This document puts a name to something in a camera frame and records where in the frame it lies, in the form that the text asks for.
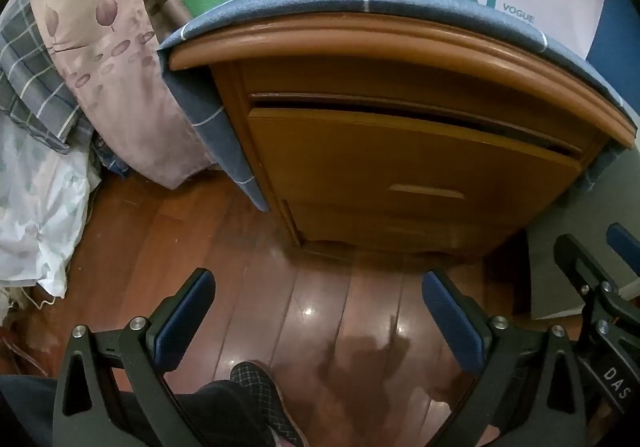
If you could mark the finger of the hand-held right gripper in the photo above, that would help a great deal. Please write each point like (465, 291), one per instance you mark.
(575, 259)
(625, 247)

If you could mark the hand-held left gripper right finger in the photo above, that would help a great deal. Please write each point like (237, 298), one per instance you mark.
(452, 317)

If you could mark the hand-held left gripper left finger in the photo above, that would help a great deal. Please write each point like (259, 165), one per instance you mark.
(185, 314)

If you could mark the wooden drawer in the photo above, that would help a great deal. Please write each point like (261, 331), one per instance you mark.
(450, 237)
(400, 152)

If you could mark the plaid slipper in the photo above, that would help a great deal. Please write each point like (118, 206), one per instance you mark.
(260, 392)

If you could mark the dark blue striped cloth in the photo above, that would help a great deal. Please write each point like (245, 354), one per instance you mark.
(112, 159)

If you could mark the blue checked cloth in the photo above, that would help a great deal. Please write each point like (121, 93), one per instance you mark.
(225, 142)

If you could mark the white floral bedding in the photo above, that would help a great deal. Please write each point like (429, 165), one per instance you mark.
(35, 207)

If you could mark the pink leaf-print pillow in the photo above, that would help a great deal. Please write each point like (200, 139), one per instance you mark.
(125, 77)

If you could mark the wooden nightstand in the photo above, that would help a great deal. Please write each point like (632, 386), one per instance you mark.
(380, 52)

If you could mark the grey plaid blanket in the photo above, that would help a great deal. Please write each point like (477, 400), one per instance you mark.
(30, 87)

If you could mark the brown satin pillow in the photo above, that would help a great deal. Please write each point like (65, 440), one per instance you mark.
(160, 2)

